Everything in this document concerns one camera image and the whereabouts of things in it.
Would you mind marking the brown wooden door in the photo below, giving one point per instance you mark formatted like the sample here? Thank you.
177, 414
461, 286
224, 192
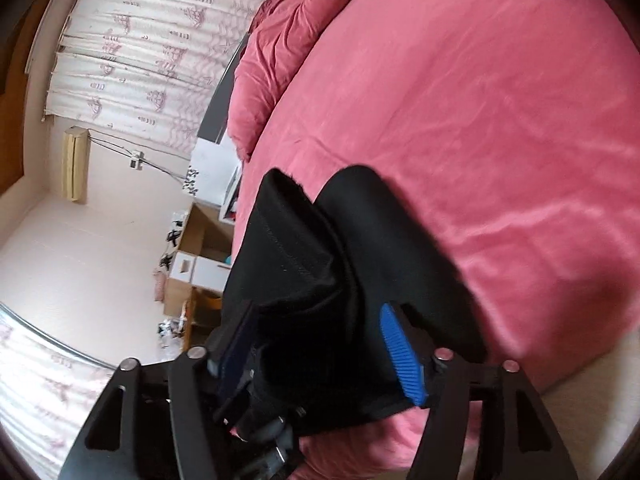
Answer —
20, 85

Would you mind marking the pink duvet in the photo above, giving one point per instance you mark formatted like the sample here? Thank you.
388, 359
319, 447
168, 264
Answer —
280, 60

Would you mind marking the wooden desk with white cabinet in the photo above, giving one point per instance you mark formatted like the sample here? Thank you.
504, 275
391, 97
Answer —
200, 270

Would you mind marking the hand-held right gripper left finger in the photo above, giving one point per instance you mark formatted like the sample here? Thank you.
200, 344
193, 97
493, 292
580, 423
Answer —
235, 355

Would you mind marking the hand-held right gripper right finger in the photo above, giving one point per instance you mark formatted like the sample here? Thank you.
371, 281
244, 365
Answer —
402, 355

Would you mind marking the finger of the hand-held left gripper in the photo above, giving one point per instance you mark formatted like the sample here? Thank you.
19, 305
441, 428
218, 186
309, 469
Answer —
260, 432

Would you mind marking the pink bed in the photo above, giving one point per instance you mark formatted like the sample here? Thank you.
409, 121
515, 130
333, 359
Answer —
450, 135

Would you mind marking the air conditioner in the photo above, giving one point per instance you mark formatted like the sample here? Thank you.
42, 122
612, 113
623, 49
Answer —
76, 165

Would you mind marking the pile of papers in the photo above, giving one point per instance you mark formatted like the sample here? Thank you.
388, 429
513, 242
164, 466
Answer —
172, 329

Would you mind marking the black pants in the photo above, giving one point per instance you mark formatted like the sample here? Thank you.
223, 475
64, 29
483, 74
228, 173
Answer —
310, 280

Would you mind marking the grey headboard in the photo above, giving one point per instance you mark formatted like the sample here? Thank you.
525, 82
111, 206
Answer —
220, 100

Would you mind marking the white nightstand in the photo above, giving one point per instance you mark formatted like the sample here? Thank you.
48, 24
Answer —
231, 200

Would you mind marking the pale printed curtain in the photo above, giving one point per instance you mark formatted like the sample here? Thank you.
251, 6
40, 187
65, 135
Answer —
45, 385

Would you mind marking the black tool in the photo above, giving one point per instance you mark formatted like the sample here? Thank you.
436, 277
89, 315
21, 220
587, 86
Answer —
175, 232
167, 260

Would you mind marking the pink bag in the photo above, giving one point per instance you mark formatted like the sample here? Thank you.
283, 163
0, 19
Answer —
160, 285

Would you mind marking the ship print curtain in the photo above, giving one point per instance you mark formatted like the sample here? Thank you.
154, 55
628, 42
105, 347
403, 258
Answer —
150, 50

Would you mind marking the wall switch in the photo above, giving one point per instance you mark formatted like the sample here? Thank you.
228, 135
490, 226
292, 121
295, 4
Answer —
137, 160

